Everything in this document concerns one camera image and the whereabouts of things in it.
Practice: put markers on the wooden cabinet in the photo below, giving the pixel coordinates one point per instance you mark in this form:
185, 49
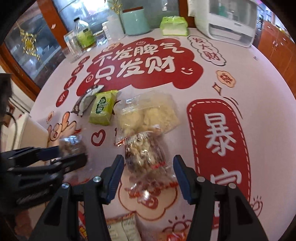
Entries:
279, 49

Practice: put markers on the white squeeze bottle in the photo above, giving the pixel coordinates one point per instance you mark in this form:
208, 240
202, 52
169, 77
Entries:
115, 27

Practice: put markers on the clear bottle green label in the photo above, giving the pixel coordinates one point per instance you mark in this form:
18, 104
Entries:
83, 33

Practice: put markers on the green tissue pack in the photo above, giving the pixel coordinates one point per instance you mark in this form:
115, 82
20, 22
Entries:
174, 26

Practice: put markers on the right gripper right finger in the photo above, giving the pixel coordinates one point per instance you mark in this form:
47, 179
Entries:
237, 220

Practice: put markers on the white plastic storage bin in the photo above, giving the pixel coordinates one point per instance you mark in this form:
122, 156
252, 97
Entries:
30, 133

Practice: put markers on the small glass jar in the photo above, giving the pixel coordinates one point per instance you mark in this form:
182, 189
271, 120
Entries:
100, 38

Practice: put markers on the green snack packet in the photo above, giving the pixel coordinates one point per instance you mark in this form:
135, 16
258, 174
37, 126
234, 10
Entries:
102, 108

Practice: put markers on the clear bag yellow puffs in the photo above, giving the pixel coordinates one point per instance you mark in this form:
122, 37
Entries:
152, 111

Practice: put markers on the white carton box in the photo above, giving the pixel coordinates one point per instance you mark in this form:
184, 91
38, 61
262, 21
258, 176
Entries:
69, 36

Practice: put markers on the teal canister brown lid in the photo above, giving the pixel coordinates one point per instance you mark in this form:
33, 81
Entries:
134, 21

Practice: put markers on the white and blue snack pack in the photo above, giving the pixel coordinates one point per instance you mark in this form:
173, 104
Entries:
123, 228

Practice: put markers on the dark brown candy packet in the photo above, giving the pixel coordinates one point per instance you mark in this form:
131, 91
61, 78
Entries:
85, 100

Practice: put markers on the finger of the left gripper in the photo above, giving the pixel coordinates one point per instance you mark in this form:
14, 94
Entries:
49, 153
70, 163

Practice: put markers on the drinking glass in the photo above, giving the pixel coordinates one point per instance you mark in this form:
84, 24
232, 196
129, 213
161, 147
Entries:
73, 51

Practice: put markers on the white water dispenser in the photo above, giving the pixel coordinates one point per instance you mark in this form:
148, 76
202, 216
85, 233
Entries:
231, 21

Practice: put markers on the clear bag nut snacks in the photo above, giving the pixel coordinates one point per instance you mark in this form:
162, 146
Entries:
149, 171

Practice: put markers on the pink printed table mat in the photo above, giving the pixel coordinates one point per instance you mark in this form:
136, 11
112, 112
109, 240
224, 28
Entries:
224, 108

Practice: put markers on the small white pill bottle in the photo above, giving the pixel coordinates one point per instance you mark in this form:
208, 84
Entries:
106, 31

